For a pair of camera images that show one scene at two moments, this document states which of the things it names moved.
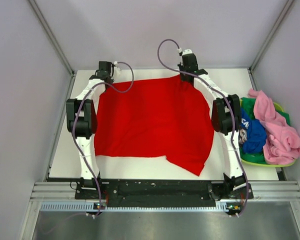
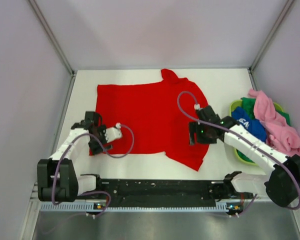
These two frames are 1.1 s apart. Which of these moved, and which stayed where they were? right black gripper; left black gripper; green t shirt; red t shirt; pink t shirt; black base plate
Moved: left black gripper; right black gripper
Stayed: red t shirt; pink t shirt; green t shirt; black base plate
